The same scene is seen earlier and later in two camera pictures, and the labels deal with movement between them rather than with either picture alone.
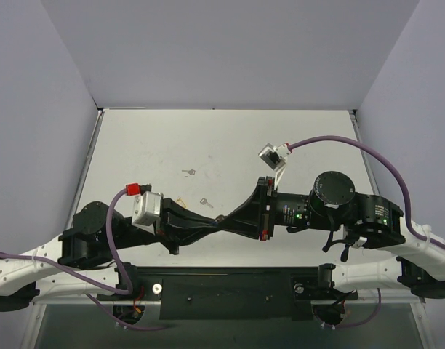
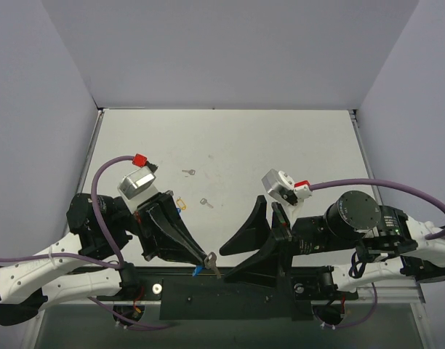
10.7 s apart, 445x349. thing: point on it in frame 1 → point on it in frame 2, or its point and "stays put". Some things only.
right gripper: (267, 209) → (283, 233)
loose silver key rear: (190, 171) stays put
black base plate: (234, 293) stays put
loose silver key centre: (203, 201) stays put
